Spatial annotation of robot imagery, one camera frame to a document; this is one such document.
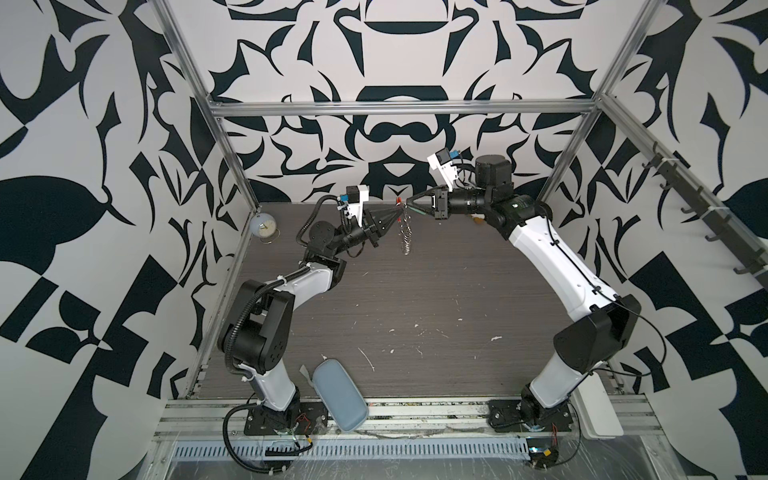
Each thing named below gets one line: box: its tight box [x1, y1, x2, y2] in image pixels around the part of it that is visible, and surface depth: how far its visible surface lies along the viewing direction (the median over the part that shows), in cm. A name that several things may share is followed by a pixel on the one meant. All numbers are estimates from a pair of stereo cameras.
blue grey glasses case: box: [299, 358, 369, 432], surface depth 77 cm
